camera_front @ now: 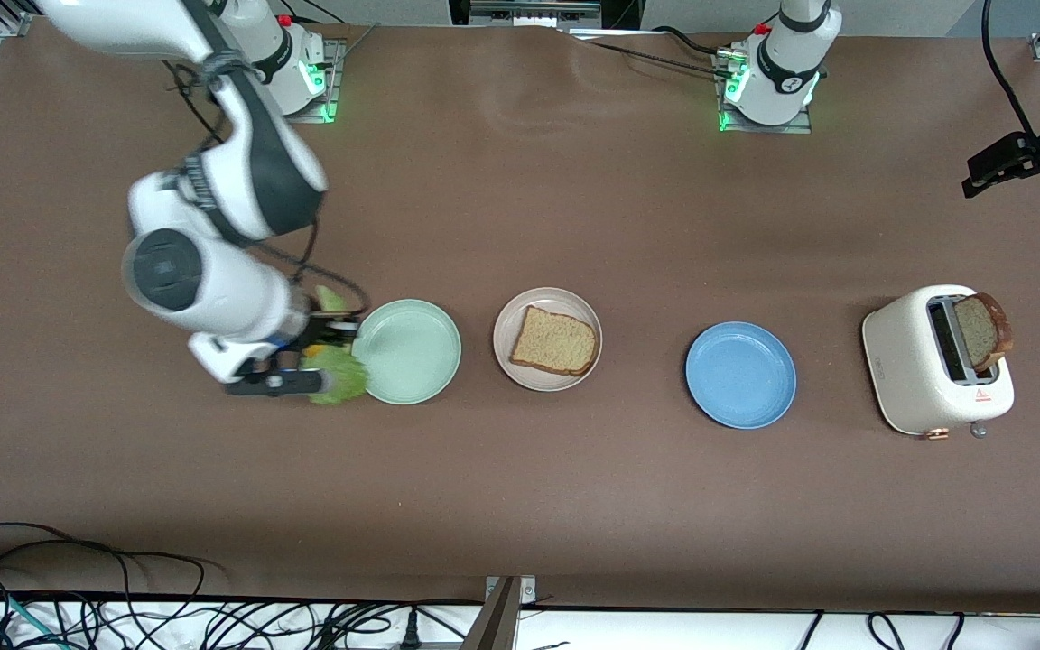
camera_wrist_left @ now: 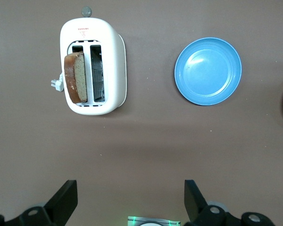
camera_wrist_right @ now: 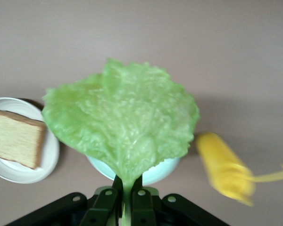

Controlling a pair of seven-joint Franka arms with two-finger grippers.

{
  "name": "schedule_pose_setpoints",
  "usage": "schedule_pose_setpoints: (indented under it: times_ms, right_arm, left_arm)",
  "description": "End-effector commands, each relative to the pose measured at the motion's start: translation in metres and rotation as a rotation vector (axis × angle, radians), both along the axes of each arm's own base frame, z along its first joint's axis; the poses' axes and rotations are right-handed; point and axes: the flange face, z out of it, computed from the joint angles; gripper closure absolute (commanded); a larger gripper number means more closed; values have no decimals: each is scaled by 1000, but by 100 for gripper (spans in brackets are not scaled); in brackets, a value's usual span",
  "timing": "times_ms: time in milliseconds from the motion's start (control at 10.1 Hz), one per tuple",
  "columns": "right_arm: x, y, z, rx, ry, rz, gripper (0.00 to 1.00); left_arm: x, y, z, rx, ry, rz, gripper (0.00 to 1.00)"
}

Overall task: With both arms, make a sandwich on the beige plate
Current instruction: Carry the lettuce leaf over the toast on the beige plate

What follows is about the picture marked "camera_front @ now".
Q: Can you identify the green lettuce leaf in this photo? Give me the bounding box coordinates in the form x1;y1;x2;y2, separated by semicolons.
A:
297;285;370;405

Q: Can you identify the brown bread slice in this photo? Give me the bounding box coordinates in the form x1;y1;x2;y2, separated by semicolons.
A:
953;292;1015;372
509;305;598;377

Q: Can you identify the green plate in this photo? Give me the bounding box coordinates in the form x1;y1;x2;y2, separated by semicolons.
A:
353;299;463;405

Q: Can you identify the beige plate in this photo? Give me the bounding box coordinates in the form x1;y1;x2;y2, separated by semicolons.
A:
492;287;604;393

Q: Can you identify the blue plate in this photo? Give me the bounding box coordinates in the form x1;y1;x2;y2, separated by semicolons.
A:
685;321;798;431

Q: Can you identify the white toaster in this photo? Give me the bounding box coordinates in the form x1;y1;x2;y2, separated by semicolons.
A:
861;284;1017;441

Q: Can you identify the black equipment box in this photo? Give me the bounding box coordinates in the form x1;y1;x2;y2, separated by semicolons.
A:
448;0;645;33

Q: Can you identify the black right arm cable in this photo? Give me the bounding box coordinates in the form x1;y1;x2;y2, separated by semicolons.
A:
263;212;369;319

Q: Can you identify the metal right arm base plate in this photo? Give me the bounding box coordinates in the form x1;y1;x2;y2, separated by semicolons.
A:
285;38;345;125

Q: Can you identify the grey cable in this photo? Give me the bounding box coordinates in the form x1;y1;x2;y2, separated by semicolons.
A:
335;23;383;64

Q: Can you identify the smooth black cable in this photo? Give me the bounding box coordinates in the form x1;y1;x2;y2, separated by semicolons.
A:
651;25;738;57

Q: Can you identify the long black cable loop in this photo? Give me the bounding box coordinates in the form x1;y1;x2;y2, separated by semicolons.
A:
0;522;223;601

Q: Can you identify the metal table bracket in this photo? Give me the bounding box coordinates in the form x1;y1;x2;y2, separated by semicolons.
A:
484;575;537;650

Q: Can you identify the black braided cable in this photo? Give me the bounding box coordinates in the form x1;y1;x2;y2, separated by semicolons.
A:
570;34;729;78

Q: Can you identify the aluminium frame profile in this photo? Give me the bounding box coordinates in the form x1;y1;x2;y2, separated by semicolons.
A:
0;0;38;37

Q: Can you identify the looped black cable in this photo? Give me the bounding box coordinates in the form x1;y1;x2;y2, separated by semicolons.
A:
868;612;965;650

